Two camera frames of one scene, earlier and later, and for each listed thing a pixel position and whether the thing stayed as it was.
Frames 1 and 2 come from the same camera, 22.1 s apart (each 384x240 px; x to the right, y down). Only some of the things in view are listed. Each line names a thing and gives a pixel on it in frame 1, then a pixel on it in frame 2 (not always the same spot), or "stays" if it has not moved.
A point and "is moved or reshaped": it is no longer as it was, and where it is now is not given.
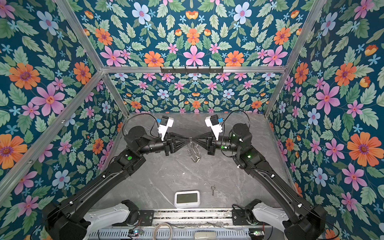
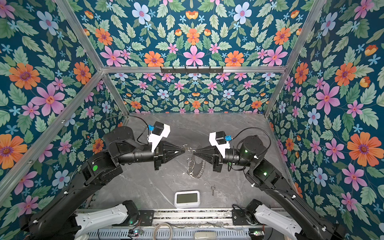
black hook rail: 181,69 stays
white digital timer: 187,199 stays
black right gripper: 208,145 -> 217,160
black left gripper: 169,143 -> 164,149
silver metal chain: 193,150 is moved or reshaped
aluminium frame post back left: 82,37 stays
